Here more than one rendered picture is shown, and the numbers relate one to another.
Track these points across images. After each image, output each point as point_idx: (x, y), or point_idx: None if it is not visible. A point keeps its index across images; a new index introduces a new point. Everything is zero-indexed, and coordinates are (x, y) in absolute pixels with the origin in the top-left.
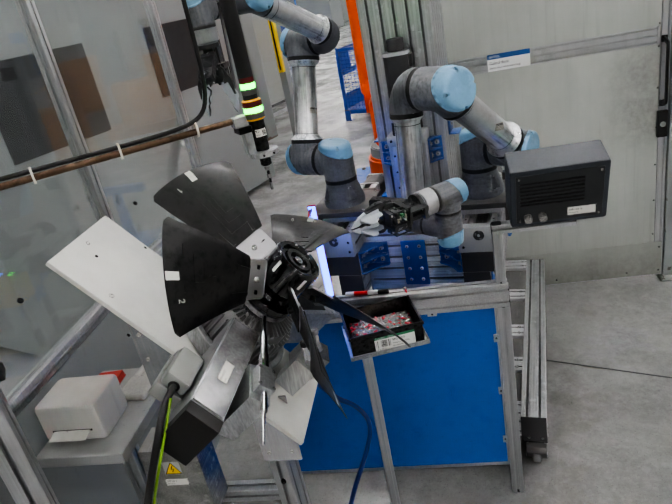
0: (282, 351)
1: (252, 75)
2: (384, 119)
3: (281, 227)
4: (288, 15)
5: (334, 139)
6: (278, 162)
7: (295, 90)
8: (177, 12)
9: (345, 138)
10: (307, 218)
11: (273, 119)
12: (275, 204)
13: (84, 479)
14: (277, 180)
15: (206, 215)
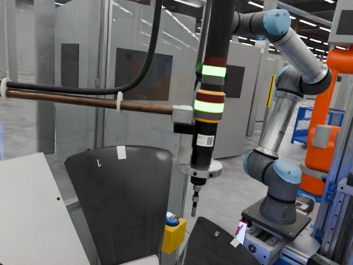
0: None
1: (226, 58)
2: (340, 165)
3: (200, 238)
4: (295, 49)
5: (289, 163)
6: (246, 149)
7: (273, 113)
8: (228, 60)
9: (286, 151)
10: (232, 239)
11: (253, 128)
12: (235, 170)
13: None
14: (241, 158)
15: (107, 205)
